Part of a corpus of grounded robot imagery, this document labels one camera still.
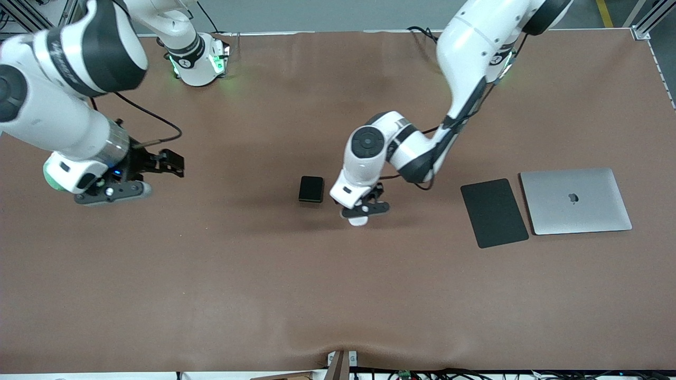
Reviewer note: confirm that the black mouse pad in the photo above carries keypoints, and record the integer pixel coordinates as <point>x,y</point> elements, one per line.
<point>494,214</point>

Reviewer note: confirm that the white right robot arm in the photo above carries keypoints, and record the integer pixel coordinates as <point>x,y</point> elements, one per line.
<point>53,116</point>

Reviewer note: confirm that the black smartphone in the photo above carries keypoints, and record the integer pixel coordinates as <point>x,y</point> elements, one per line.
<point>310,189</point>

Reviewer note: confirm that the aluminium frame profile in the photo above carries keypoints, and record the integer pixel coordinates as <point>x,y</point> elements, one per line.
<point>16,13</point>
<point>652,21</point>

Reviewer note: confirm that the small green circuit board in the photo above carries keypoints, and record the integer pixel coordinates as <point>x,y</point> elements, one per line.
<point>404,375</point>

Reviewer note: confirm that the brown table cover mat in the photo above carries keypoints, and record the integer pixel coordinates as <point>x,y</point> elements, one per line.
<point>264,264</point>

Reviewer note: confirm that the table edge bracket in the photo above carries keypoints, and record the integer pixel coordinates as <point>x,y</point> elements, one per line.
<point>339,367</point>

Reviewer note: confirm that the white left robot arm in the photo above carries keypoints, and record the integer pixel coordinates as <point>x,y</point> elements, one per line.
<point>470,47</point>

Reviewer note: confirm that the white computer mouse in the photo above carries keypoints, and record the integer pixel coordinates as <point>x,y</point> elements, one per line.
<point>358,221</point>

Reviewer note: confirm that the silver closed laptop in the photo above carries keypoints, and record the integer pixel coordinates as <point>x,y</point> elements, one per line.
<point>575,211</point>

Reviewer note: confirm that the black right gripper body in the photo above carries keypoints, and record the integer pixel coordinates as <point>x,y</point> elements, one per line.
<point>140,160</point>

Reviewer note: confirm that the green dinosaur plush toy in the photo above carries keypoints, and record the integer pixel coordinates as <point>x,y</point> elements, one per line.
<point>48,179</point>

